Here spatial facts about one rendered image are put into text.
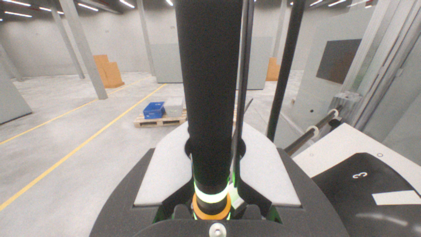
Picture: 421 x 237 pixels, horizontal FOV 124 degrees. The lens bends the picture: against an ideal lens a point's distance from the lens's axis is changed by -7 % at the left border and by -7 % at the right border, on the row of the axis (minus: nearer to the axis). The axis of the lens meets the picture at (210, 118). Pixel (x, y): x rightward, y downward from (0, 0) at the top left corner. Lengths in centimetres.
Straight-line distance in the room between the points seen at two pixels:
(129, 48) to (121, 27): 156
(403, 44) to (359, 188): 67
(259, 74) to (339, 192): 576
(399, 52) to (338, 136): 42
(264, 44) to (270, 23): 738
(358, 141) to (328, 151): 8
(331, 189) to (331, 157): 27
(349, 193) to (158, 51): 757
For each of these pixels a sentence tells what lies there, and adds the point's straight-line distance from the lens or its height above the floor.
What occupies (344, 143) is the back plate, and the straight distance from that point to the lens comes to 55.
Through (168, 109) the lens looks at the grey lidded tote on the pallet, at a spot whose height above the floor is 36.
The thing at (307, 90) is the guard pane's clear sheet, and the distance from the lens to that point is 119.
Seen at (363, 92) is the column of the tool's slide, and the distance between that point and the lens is 75.
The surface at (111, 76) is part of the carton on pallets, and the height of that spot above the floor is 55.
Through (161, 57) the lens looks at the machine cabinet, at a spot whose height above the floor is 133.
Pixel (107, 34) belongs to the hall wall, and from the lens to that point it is 1510.
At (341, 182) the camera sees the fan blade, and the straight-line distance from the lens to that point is 28.
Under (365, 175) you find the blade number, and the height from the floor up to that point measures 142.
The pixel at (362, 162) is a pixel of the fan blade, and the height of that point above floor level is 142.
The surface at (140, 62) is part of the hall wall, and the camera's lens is 1384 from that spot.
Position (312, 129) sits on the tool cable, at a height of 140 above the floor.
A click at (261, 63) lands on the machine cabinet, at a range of 588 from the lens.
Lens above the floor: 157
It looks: 28 degrees down
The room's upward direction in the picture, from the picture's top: 1 degrees counter-clockwise
